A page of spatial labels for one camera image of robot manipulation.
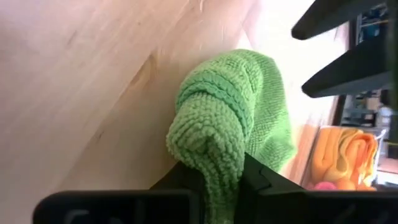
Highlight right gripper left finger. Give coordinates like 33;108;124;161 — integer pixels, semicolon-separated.
150;161;206;192

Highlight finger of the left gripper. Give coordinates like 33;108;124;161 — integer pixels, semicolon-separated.
301;34;389;99
291;0;389;40

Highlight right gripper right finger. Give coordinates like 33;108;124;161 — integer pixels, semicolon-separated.
238;152;305;224

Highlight pink microfiber towel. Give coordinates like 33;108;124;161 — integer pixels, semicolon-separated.
312;181;339;191

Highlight green microfiber towel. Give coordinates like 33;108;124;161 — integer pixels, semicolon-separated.
165;49;296;224

